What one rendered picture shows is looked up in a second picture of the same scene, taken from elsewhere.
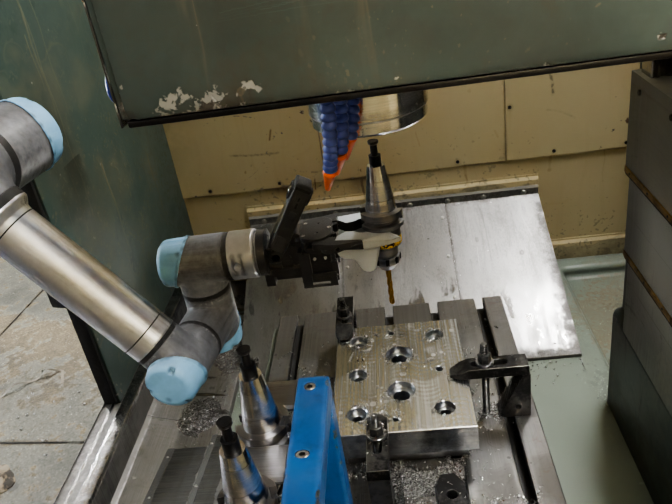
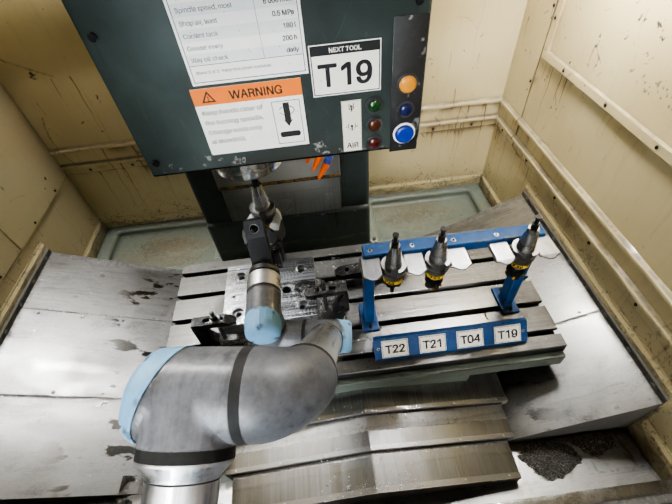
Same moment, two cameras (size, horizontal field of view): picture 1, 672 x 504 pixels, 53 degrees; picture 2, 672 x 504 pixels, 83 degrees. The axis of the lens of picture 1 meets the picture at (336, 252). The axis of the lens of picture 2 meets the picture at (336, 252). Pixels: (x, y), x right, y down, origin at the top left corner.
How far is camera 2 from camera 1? 1.08 m
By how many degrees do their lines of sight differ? 74
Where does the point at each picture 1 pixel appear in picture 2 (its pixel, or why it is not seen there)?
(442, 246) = (70, 318)
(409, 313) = (184, 310)
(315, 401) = (380, 246)
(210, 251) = (274, 292)
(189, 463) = (250, 487)
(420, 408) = (300, 278)
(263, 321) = (82, 474)
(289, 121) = not seen: outside the picture
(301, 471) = (421, 243)
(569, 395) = not seen: hidden behind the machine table
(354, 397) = (288, 307)
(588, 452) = not seen: hidden behind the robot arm
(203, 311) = (290, 324)
